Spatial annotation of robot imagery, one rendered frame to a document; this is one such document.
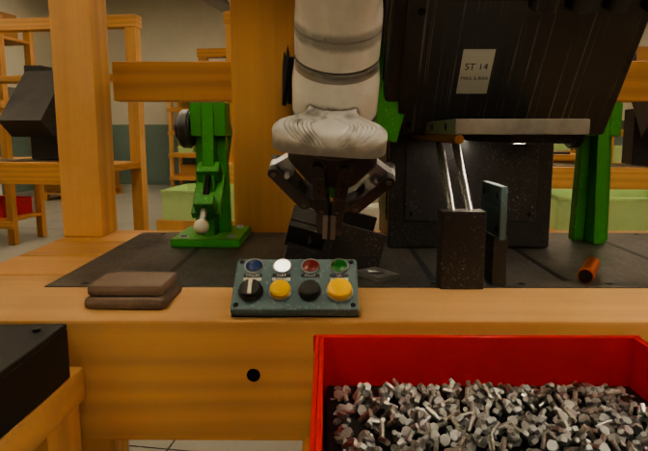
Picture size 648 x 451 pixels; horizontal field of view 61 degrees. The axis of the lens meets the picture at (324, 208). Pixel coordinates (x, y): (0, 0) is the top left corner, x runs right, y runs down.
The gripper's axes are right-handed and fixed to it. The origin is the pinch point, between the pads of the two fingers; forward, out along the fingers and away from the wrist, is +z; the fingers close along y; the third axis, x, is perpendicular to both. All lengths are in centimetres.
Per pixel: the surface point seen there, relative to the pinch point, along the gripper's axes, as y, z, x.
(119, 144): 494, 660, -864
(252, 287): 8.6, 9.9, 1.8
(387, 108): -6.4, 4.8, -30.5
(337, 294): -1.3, 9.8, 1.8
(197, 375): 14.2, 17.6, 9.2
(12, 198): 327, 326, -333
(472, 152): -23, 19, -41
